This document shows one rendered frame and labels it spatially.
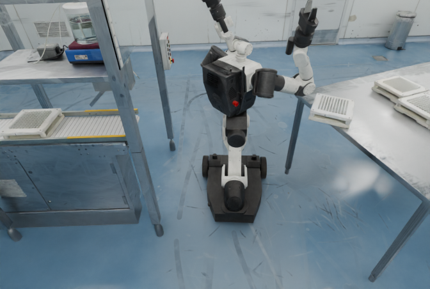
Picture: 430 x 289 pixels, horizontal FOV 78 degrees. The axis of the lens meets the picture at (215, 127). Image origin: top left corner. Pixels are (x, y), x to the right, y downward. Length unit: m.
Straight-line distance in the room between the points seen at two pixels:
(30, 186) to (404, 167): 2.30
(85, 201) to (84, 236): 0.33
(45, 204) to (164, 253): 0.95
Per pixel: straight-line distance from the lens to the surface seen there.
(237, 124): 1.64
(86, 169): 1.94
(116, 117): 1.82
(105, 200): 2.15
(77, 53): 1.48
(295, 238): 2.24
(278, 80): 1.47
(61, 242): 2.49
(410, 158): 1.78
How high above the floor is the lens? 1.89
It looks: 38 degrees down
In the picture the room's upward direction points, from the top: 2 degrees counter-clockwise
